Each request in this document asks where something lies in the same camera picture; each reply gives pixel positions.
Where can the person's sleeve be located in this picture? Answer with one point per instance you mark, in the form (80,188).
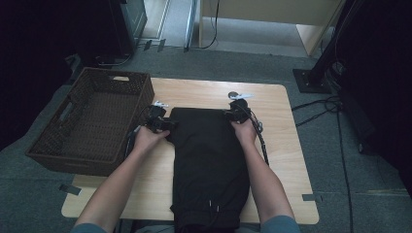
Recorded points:
(87,229)
(280,225)

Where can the brown woven basket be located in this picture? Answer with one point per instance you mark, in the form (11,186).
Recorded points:
(97,129)

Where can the light wooden desk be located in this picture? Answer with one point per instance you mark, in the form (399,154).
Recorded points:
(275,9)

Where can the person's grey trousers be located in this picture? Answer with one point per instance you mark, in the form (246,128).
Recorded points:
(152,229)

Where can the grey floor tape strip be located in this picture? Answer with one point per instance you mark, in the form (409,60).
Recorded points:
(308,197)
(69,189)

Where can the person's right hand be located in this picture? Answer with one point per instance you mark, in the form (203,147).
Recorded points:
(246,132)

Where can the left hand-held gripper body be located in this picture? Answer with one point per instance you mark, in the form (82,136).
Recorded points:
(157,118)

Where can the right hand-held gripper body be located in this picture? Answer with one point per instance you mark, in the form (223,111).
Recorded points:
(239,111)

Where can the black cabinet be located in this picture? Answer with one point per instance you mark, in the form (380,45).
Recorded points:
(126,26)

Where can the person's right sleeve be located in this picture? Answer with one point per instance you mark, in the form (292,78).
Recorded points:
(280,225)

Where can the leaning metal panel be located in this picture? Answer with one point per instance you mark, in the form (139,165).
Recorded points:
(190,29)

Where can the person's left sleeve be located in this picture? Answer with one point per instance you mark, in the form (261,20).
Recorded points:
(87,229)

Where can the black metal stand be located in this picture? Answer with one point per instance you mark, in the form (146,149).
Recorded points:
(312,81)

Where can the person's left hand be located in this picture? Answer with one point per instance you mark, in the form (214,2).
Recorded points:
(147,139)

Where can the black pants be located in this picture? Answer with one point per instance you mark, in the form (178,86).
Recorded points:
(207,155)

